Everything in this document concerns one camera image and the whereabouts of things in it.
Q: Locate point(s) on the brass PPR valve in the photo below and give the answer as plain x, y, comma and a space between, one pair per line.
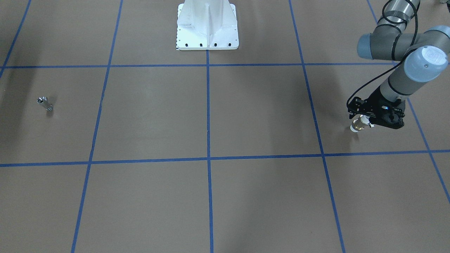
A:
361, 123

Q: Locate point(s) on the silver metal pipe fitting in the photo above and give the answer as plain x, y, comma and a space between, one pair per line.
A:
44, 102

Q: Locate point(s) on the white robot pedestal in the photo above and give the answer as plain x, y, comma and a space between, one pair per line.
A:
207, 25

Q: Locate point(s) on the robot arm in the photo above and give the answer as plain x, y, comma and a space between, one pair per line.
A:
421, 57

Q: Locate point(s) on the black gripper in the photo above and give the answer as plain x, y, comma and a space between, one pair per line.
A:
374, 101

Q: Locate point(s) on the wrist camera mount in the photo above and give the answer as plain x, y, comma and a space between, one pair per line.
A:
376, 107

